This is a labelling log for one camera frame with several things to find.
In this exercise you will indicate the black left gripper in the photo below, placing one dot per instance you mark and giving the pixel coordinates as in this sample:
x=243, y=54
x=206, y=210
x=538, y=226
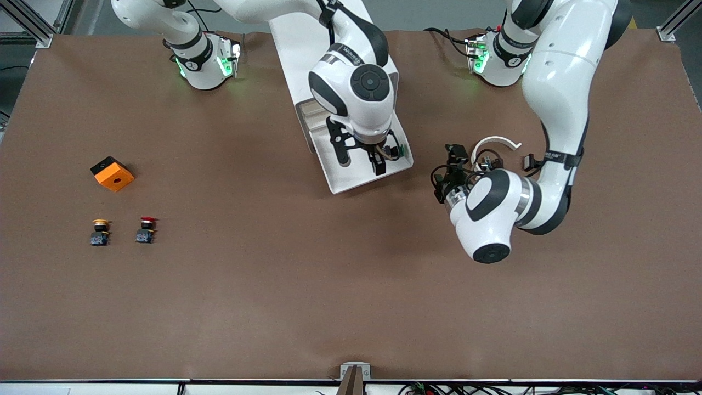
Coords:
x=453, y=178

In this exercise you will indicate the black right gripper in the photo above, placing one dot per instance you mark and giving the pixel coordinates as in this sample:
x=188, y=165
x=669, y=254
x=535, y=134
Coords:
x=376, y=155

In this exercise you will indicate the green push button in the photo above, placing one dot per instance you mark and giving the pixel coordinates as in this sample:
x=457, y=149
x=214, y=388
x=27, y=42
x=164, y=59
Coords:
x=402, y=148

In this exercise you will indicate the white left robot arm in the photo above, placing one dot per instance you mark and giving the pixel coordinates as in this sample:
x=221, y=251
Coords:
x=559, y=82

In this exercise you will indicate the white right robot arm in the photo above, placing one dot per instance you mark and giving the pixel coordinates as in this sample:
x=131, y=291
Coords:
x=356, y=104

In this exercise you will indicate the white drawer cabinet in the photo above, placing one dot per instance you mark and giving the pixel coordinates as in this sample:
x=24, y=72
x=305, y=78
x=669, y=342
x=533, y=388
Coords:
x=296, y=60

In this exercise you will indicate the red push button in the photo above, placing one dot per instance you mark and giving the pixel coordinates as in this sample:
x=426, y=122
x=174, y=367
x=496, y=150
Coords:
x=145, y=236

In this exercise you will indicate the yellow push button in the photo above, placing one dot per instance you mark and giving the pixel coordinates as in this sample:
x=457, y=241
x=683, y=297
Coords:
x=100, y=237

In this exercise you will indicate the white curved plastic part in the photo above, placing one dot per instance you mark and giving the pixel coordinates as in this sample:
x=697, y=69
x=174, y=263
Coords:
x=496, y=139

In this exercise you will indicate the small black clip part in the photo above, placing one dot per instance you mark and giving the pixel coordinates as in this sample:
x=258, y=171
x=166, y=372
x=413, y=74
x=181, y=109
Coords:
x=529, y=162

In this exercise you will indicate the silver base connector box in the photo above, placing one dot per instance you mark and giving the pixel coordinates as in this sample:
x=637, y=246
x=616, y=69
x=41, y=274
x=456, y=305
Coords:
x=229, y=55
x=476, y=52

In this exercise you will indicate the brown table cover mat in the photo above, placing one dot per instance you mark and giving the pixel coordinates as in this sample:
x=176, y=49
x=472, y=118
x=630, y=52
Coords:
x=329, y=274

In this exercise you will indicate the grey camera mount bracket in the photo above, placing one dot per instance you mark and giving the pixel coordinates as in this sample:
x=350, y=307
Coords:
x=364, y=373

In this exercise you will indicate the aluminium frame profile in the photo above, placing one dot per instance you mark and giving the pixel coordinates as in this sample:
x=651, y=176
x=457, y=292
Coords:
x=666, y=35
x=44, y=39
x=64, y=16

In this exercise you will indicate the orange black button enclosure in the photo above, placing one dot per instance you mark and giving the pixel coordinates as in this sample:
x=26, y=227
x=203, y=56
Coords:
x=115, y=178

